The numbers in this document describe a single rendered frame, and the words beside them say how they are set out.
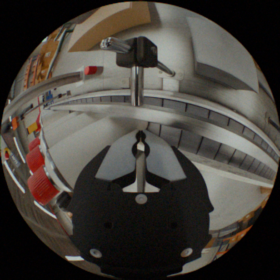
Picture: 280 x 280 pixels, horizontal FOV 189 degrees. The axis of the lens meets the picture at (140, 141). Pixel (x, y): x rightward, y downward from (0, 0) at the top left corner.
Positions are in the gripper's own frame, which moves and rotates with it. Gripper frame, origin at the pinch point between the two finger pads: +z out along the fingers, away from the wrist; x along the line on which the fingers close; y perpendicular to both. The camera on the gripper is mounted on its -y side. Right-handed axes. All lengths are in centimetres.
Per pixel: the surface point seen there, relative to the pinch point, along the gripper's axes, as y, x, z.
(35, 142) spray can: -0.8, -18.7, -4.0
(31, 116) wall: 0, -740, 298
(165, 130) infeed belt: 1.7, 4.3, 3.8
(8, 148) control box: -1, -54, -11
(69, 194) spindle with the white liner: 25.7, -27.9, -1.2
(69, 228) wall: 442, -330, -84
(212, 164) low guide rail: 3.5, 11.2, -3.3
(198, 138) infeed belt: 1.4, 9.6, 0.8
